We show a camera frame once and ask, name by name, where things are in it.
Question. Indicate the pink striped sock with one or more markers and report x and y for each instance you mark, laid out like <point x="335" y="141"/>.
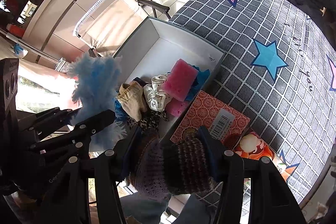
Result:
<point x="140" y="81"/>

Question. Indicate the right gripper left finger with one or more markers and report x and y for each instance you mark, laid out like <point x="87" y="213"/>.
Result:
<point x="109" y="168"/>

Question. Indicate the white polka dot scrunchie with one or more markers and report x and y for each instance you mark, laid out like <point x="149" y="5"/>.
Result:
<point x="155" y="96"/>

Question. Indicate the pink sponge block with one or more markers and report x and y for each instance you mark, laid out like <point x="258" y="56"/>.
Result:
<point x="179" y="80"/>

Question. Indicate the beige folding chair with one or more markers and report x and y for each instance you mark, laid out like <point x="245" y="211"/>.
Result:
<point x="108" y="23"/>

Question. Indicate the leopard print scarf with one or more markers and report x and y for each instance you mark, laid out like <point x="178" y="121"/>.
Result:
<point x="150" y="119"/>

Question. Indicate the white open storage box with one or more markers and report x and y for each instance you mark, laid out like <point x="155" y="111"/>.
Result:
<point x="154" y="47"/>

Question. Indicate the person in blue jeans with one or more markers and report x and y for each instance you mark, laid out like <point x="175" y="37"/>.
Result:
<point x="146" y="210"/>

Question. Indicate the red patterned tissue box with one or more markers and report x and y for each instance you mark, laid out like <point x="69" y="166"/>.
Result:
<point x="222" y="121"/>

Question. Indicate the checkered star tablecloth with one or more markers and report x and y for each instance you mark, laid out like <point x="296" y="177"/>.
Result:
<point x="279" y="71"/>

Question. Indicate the orange fox tissue pack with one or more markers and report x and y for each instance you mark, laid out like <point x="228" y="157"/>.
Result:
<point x="251" y="146"/>

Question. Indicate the blue cloth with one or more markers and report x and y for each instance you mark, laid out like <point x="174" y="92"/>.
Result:
<point x="120" y="113"/>
<point x="199" y="81"/>

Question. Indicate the beige sock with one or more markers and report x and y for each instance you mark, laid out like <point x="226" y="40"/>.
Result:
<point x="130" y="96"/>

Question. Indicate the light blue fluffy duster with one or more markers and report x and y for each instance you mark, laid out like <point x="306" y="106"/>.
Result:
<point x="95" y="88"/>

